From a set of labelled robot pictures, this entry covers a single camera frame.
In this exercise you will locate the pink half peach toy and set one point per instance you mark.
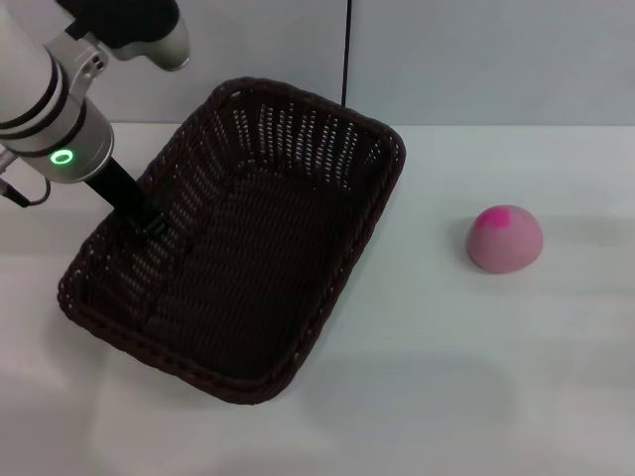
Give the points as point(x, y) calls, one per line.
point(506, 245)

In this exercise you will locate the dark woven rectangular basket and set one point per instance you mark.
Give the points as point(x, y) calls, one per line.
point(258, 277)

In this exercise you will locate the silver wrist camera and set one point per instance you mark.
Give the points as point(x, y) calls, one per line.
point(149, 35)

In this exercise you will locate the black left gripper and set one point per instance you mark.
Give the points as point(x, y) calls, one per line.
point(116, 186)

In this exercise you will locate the black vertical wall strip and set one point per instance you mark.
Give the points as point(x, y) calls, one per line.
point(346, 49)

